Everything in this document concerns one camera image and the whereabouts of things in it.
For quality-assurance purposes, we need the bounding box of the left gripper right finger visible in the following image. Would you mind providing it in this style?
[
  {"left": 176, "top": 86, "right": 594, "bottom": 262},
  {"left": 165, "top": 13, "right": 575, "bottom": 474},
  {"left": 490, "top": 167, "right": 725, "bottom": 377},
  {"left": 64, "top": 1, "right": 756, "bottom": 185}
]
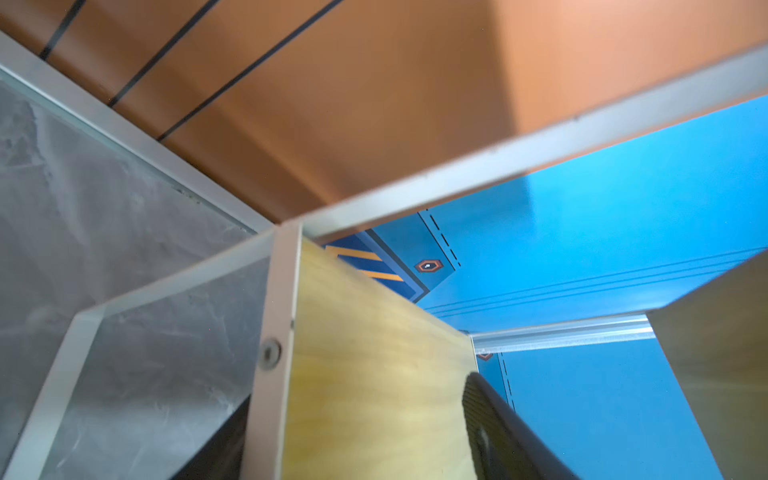
[{"left": 462, "top": 372, "right": 577, "bottom": 480}]

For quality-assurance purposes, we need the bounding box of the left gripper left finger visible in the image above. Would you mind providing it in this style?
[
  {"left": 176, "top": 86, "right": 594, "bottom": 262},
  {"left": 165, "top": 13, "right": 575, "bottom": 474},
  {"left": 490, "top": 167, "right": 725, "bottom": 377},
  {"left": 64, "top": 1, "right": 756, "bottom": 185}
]
[{"left": 171, "top": 396, "right": 251, "bottom": 480}]

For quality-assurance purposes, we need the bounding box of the white frame wooden shelf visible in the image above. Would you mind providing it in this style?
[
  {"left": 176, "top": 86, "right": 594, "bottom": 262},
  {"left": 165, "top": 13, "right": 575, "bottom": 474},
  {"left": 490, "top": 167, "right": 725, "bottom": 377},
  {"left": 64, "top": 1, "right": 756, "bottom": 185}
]
[{"left": 0, "top": 220, "right": 768, "bottom": 480}]

